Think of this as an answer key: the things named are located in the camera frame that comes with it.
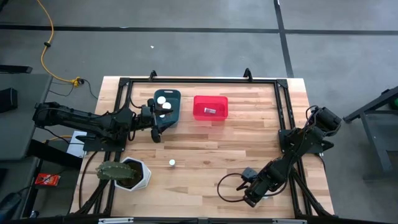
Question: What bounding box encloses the black looped cable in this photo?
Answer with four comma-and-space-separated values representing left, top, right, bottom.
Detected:
216, 172, 250, 204

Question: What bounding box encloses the black metal stand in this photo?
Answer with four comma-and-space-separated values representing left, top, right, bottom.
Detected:
343, 86, 398, 175

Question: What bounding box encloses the green cactus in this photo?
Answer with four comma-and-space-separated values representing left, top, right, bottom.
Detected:
95, 161, 137, 182

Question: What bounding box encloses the red box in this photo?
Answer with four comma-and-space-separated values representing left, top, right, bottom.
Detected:
34, 172, 61, 187

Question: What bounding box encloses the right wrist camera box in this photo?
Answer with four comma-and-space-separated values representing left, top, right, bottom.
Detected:
241, 166, 258, 182

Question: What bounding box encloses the black aluminium rig frame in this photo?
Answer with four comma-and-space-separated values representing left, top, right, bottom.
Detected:
70, 77, 335, 220

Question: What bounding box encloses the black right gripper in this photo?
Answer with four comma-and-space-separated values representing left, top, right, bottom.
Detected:
236, 172, 272, 208

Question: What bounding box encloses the black pouch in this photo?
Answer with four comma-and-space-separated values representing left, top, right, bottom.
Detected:
0, 87, 19, 114

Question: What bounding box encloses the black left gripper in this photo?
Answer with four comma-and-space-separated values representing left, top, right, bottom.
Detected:
134, 98, 162, 144

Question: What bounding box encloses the white hexagonal plant pot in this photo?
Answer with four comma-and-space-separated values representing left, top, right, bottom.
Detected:
114, 156, 152, 192

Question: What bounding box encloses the yellow cable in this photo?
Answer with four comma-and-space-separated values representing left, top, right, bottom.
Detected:
36, 0, 82, 87

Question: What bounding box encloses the black floor cable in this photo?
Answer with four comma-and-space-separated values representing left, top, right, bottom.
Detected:
49, 78, 100, 101

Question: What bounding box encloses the teal plastic bin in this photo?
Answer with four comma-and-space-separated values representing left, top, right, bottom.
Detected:
152, 88, 182, 129

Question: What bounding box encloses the grey side table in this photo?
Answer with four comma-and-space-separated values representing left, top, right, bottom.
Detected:
0, 73, 53, 161

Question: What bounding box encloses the pink plastic bin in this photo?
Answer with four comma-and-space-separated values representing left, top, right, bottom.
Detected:
192, 95, 229, 122

